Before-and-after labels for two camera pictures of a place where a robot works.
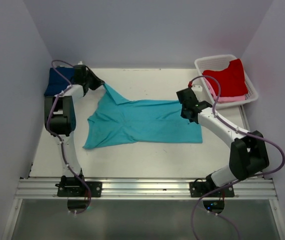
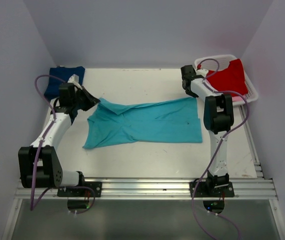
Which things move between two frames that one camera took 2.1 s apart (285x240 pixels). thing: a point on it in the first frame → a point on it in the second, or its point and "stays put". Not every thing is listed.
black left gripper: x=98 y=82 → x=90 y=98
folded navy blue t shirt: x=57 y=83 stays put
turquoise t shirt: x=155 y=121 stays put
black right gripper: x=182 y=112 → x=192 y=94
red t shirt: x=232 y=79 stays put
